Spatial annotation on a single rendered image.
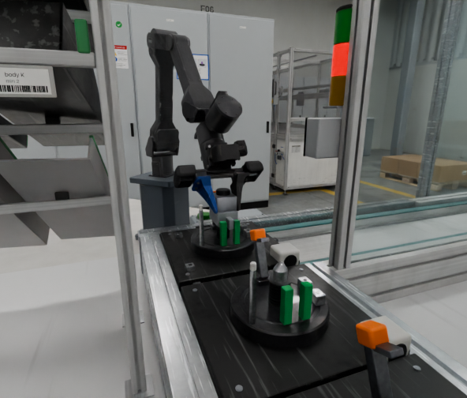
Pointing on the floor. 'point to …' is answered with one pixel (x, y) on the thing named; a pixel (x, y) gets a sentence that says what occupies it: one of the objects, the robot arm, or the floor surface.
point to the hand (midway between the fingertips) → (224, 196)
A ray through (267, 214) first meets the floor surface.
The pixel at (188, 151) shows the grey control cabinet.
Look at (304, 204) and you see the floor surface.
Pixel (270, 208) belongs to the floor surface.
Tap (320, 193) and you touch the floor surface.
